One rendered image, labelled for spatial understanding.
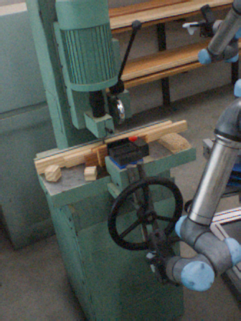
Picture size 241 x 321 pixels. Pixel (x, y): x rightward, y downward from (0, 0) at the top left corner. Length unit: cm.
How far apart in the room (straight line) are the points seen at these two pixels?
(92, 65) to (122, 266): 84
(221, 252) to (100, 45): 77
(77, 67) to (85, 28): 14
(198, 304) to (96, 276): 67
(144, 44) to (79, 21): 292
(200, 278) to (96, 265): 66
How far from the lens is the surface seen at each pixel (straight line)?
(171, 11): 378
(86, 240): 157
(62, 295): 232
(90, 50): 138
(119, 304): 185
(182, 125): 172
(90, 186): 145
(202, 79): 480
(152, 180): 131
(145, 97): 438
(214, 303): 217
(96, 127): 150
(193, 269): 108
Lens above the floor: 163
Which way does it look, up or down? 27 degrees down
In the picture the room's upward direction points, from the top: 8 degrees counter-clockwise
